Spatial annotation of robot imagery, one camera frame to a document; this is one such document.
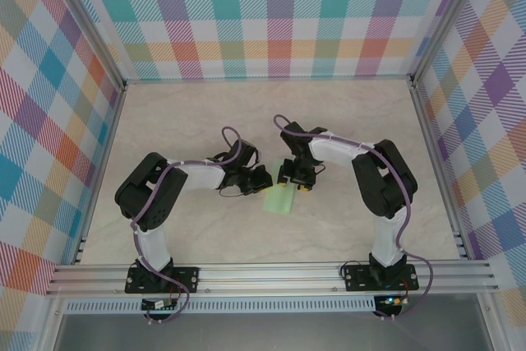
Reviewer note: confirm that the light green paper sheet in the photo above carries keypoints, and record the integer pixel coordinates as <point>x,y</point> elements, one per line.
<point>279,203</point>

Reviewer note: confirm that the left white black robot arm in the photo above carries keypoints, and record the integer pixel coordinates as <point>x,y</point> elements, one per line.
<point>201,178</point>

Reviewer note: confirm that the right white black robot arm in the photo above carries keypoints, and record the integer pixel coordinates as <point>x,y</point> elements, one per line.
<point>337,149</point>

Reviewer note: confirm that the grey metal sheet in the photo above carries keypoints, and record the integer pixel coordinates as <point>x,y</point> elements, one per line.
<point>267,334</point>

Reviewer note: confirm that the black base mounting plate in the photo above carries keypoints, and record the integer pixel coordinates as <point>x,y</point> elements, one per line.
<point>357,281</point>
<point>189,277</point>

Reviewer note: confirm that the circuit board with green light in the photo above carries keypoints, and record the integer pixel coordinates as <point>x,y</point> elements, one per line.
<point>392,301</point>

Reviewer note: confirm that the black circuit board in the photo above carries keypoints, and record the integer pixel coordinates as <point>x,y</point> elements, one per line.
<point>158,305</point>

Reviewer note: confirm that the aluminium frame rail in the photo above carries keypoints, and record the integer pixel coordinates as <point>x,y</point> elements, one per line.
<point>439,174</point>
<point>267,79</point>
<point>101,174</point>

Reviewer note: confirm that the wide grooved aluminium rail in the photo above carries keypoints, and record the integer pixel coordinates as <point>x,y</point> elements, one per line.
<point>267,279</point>

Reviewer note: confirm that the short aluminium frame post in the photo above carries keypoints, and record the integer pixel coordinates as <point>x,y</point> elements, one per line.
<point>51,326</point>
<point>491,322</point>

